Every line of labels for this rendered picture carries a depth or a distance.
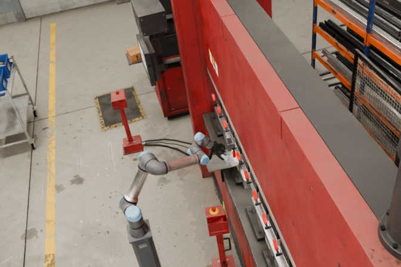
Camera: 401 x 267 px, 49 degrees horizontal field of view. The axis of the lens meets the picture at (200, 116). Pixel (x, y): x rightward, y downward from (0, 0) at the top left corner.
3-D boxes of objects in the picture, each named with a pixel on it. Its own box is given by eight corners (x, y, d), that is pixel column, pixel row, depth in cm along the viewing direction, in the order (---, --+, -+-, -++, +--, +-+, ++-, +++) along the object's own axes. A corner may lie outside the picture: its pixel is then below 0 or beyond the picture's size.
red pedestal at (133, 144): (122, 145, 549) (105, 90, 499) (142, 140, 551) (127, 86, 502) (123, 155, 533) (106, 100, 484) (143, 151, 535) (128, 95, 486)
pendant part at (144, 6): (146, 73, 467) (128, -3, 417) (168, 67, 471) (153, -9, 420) (156, 97, 428) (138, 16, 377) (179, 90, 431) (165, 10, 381)
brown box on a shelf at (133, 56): (125, 54, 533) (123, 44, 525) (146, 49, 536) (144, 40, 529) (129, 65, 509) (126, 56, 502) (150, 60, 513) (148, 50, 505)
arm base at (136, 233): (130, 241, 333) (127, 232, 327) (127, 226, 345) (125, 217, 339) (150, 235, 335) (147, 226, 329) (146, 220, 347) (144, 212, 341)
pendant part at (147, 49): (142, 65, 452) (135, 34, 431) (154, 62, 454) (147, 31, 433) (151, 86, 417) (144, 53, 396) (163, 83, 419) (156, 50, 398)
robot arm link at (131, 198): (122, 217, 333) (148, 158, 317) (114, 205, 344) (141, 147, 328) (135, 218, 340) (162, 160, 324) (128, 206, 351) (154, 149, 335)
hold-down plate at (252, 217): (245, 210, 330) (245, 207, 329) (252, 208, 331) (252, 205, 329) (258, 241, 307) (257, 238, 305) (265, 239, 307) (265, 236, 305)
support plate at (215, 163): (203, 158, 365) (203, 157, 365) (234, 151, 368) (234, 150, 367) (208, 172, 351) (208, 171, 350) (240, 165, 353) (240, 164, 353)
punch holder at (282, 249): (279, 254, 262) (279, 238, 252) (293, 251, 262) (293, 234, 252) (288, 276, 250) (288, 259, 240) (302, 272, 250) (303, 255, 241)
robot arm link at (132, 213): (132, 231, 328) (127, 219, 320) (125, 219, 338) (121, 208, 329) (146, 223, 332) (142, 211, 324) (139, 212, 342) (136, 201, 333)
